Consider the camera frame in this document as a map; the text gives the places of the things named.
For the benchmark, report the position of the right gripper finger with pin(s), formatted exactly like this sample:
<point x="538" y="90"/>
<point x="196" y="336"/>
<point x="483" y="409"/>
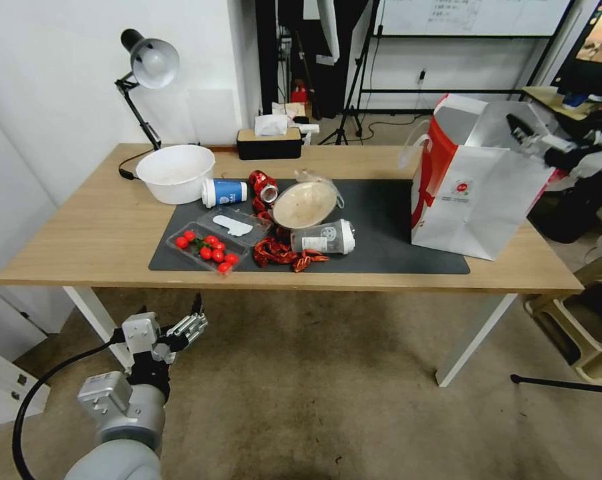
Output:
<point x="519" y="124"/>
<point x="525" y="145"/>

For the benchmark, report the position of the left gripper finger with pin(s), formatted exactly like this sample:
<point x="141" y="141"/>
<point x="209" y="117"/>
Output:
<point x="189" y="329"/>
<point x="140" y="310"/>

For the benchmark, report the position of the white red delivery bag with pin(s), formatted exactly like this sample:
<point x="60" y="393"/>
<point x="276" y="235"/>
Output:
<point x="470" y="200"/>

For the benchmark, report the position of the small wooden side table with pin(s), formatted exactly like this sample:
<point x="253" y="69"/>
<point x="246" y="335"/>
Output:
<point x="545" y="97"/>

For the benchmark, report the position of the red cherry tomato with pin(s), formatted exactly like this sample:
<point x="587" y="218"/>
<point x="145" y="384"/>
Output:
<point x="181" y="242"/>
<point x="206" y="253"/>
<point x="211" y="240"/>
<point x="219" y="246"/>
<point x="217" y="256"/>
<point x="231" y="258"/>
<point x="224" y="268"/>
<point x="189" y="235"/>

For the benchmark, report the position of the clear plastic tomato tray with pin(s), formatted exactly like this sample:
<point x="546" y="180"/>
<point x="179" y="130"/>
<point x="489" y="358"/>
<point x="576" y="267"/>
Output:
<point x="193" y="252"/>

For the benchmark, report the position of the wooden table white legs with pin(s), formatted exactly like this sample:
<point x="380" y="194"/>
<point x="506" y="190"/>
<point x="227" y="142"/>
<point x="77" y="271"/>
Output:
<point x="95" y="225"/>

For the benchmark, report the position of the large crumpled red wrapper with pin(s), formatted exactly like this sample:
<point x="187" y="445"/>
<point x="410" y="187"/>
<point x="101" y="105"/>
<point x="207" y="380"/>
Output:
<point x="273" y="252"/>

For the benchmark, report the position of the whiteboard on black stand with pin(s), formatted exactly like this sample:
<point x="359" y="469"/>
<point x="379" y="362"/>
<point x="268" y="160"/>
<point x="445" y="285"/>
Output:
<point x="470" y="17"/>

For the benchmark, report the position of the clear plastic tray lid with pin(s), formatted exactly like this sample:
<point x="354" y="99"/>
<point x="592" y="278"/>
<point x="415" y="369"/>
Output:
<point x="240" y="220"/>

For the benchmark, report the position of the white cabinet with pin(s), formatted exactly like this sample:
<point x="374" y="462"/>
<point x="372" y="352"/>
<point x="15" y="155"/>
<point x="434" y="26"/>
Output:
<point x="10" y="300"/>

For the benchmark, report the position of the small crumpled red wrapper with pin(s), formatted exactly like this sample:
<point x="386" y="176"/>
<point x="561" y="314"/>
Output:
<point x="308" y="260"/>

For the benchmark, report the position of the white plastic bowl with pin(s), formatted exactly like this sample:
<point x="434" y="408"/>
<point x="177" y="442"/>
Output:
<point x="173" y="172"/>

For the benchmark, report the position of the blue white paper cup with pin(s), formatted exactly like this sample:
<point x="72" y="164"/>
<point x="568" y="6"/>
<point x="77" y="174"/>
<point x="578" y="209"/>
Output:
<point x="228" y="192"/>

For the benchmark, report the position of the clear plastic cup white lid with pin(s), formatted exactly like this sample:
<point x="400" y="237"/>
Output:
<point x="323" y="237"/>

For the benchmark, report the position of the crushed red can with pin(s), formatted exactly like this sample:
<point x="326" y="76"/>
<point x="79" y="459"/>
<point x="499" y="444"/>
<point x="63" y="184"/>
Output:
<point x="264" y="185"/>

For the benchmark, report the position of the beige plastic stool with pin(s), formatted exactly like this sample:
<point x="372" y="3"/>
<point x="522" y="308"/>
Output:
<point x="580" y="320"/>

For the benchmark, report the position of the beige takeaway bowl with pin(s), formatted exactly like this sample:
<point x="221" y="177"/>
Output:
<point x="300" y="205"/>

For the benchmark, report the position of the black tripod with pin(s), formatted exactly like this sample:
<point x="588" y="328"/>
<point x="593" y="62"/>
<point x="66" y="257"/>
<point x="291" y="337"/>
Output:
<point x="353" y="95"/>

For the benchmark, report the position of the black desk mat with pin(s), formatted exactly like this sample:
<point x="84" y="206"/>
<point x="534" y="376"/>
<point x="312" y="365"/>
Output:
<point x="380" y="235"/>

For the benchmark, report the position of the black tissue box wood lid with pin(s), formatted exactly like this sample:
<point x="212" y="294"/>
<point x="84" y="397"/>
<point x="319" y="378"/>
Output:
<point x="268" y="146"/>

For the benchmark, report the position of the clear plastic bowl lid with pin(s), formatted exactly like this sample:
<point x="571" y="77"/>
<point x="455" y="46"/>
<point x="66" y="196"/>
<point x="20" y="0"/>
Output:
<point x="325" y="180"/>

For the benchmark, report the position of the white softbox panel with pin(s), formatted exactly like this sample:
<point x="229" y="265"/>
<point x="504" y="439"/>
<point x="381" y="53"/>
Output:
<point x="329" y="25"/>

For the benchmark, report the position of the black stand leg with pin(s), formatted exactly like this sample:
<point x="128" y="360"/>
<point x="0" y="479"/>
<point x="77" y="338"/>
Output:
<point x="565" y="384"/>

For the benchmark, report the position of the white cardboard box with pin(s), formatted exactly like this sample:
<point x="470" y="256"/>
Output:
<point x="290" y="110"/>

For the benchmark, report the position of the black silver desk lamp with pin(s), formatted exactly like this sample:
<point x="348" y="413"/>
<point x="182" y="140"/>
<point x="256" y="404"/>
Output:
<point x="154" y="62"/>

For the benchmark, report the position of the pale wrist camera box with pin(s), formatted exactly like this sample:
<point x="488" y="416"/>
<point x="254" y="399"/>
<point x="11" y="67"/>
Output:
<point x="140" y="331"/>

